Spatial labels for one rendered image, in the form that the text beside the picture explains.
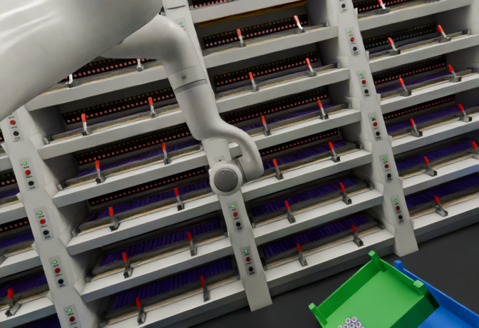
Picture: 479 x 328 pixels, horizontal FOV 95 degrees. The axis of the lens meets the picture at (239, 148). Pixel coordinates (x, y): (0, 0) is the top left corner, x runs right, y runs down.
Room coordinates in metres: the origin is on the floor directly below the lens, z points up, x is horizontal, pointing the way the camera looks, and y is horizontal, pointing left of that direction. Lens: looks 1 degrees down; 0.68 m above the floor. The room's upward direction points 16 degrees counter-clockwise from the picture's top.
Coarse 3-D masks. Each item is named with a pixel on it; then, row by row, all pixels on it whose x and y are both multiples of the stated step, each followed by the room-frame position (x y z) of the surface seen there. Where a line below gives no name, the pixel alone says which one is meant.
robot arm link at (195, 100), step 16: (176, 96) 0.55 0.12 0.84; (192, 96) 0.53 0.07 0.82; (208, 96) 0.55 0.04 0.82; (192, 112) 0.54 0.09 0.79; (208, 112) 0.55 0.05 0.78; (192, 128) 0.56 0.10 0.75; (208, 128) 0.55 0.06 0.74; (224, 128) 0.56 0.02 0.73; (240, 144) 0.59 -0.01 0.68; (240, 160) 0.61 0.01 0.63; (256, 160) 0.59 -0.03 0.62; (256, 176) 0.61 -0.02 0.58
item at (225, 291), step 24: (216, 264) 1.02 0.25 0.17; (144, 288) 0.98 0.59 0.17; (168, 288) 0.96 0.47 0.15; (192, 288) 0.94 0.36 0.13; (216, 288) 0.93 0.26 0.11; (240, 288) 0.90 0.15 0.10; (120, 312) 0.90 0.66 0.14; (144, 312) 0.88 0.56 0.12; (168, 312) 0.88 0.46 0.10; (192, 312) 0.88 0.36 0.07
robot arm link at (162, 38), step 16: (160, 16) 0.49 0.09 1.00; (144, 32) 0.48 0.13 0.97; (160, 32) 0.48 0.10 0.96; (176, 32) 0.50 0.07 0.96; (112, 48) 0.45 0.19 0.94; (128, 48) 0.47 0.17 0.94; (144, 48) 0.48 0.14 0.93; (160, 48) 0.49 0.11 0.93; (176, 48) 0.50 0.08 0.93; (192, 48) 0.53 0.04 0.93; (176, 64) 0.52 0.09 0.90; (192, 64) 0.53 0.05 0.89; (176, 80) 0.53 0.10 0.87; (192, 80) 0.53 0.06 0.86
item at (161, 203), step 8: (192, 192) 0.95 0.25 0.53; (200, 192) 0.95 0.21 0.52; (208, 192) 0.96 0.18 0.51; (160, 200) 0.94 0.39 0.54; (168, 200) 0.94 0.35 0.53; (176, 200) 0.94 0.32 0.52; (136, 208) 0.93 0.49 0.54; (144, 208) 0.93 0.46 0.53; (152, 208) 0.93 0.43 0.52; (120, 216) 0.92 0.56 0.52; (128, 216) 0.92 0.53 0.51; (88, 224) 0.90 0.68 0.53; (96, 224) 0.91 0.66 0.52; (104, 224) 0.90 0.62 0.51
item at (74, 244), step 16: (144, 192) 1.02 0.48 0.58; (96, 208) 1.01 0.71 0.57; (160, 208) 0.93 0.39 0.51; (176, 208) 0.91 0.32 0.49; (192, 208) 0.88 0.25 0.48; (208, 208) 0.90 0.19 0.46; (80, 224) 0.92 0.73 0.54; (128, 224) 0.88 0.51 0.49; (144, 224) 0.86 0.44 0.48; (160, 224) 0.88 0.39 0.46; (64, 240) 0.83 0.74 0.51; (80, 240) 0.85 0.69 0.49; (96, 240) 0.85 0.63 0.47; (112, 240) 0.86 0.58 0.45
